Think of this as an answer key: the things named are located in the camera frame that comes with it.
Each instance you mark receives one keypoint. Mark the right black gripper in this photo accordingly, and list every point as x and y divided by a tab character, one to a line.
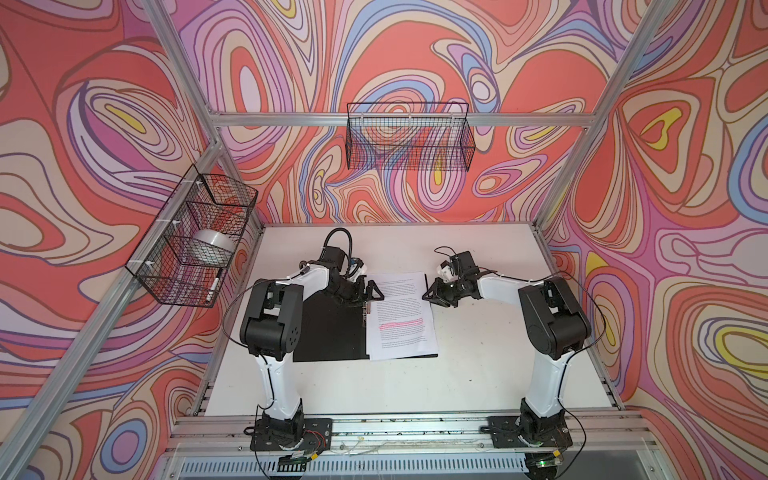
437	295

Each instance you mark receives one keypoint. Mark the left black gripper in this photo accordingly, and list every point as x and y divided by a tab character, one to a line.
357	297

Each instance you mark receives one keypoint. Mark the white folder black inside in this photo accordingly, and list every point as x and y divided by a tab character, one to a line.
332	332

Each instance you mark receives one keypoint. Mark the printed paper sheet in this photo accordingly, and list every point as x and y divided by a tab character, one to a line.
401	325

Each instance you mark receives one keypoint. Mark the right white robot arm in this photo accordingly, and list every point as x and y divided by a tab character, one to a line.
554	322

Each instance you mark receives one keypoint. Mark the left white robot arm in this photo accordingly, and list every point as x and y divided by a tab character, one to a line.
271	328

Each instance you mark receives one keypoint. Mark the silver tape roll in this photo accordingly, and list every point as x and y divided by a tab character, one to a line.
211	248

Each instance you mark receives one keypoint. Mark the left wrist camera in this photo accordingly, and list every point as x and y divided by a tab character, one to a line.
334	258

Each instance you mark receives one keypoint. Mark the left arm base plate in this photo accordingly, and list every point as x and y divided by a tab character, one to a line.
311	435

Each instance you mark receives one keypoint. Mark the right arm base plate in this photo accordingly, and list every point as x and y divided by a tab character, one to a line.
524	432

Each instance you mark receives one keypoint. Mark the black wire basket back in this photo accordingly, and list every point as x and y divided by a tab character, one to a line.
409	136

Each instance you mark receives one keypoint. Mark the black wire basket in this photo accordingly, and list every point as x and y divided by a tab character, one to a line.
200	229
409	136

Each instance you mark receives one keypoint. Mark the black wire basket left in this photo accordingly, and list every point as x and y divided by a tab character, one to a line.
200	229

